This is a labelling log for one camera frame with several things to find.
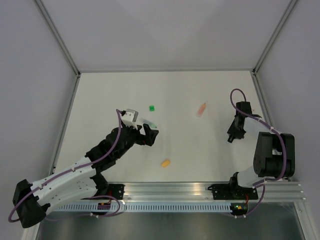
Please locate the white slotted cable duct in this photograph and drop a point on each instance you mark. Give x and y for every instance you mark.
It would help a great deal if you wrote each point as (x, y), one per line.
(146, 207)

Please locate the green pen cap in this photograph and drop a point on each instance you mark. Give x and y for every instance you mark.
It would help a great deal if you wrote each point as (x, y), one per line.
(152, 108)

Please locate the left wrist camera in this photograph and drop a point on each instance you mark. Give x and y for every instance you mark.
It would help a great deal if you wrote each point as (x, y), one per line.
(129, 118)

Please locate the aluminium frame post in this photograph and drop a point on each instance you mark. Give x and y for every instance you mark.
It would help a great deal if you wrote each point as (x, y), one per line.
(275, 34)
(56, 35)

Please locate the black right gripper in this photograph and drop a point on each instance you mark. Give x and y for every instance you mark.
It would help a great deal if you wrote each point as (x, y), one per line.
(237, 135)

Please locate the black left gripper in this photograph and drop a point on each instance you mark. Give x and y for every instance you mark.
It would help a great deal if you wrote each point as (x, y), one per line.
(150, 134)

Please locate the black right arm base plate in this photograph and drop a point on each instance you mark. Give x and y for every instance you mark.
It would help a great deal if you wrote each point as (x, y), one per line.
(228, 192)

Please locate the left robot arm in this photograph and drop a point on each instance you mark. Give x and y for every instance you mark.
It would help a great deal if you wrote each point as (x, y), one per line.
(33, 201)

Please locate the orange pen cap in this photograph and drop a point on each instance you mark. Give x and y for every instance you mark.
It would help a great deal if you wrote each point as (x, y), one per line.
(165, 163)

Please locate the left aluminium frame post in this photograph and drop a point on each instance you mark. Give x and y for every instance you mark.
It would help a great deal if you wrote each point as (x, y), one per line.
(56, 35)

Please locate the aluminium mounting rail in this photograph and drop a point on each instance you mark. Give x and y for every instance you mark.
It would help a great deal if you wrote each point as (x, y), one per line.
(279, 191)

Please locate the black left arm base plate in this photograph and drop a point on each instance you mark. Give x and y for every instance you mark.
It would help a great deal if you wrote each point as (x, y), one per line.
(116, 190)

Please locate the pale green highlighter pen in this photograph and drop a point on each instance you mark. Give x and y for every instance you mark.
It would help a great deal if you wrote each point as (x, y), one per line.
(149, 123)

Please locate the right aluminium frame post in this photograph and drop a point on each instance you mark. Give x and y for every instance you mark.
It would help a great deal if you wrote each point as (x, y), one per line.
(275, 34)

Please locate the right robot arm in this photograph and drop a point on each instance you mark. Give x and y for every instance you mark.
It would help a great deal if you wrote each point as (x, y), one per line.
(274, 155)

